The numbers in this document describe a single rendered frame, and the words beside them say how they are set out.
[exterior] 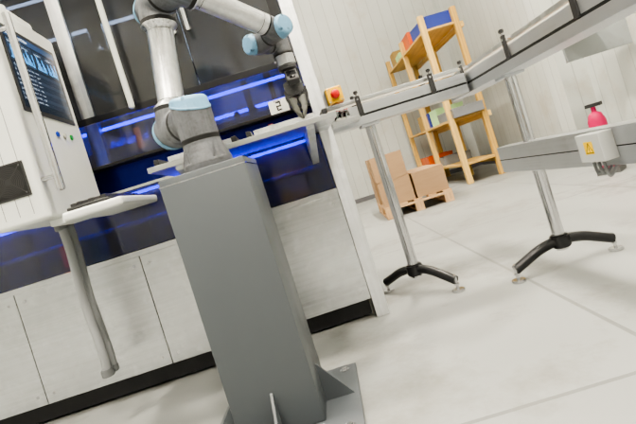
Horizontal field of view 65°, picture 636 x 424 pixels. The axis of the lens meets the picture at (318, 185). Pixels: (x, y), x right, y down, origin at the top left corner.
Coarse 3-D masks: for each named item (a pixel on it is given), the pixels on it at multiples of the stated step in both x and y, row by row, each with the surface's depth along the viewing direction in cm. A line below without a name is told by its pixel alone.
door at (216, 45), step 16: (240, 0) 217; (256, 0) 218; (192, 16) 216; (208, 16) 217; (192, 32) 216; (208, 32) 217; (224, 32) 217; (240, 32) 217; (192, 48) 216; (208, 48) 217; (224, 48) 217; (240, 48) 217; (208, 64) 217; (224, 64) 217; (240, 64) 217; (256, 64) 218; (208, 80) 217
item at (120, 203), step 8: (112, 200) 160; (120, 200) 160; (128, 200) 166; (136, 200) 175; (144, 200) 185; (152, 200) 197; (80, 208) 160; (88, 208) 160; (96, 208) 160; (104, 208) 160; (112, 208) 165; (120, 208) 179; (128, 208) 193; (64, 216) 159; (72, 216) 159; (80, 216) 160; (88, 216) 166; (96, 216) 178; (56, 224) 167; (64, 224) 176
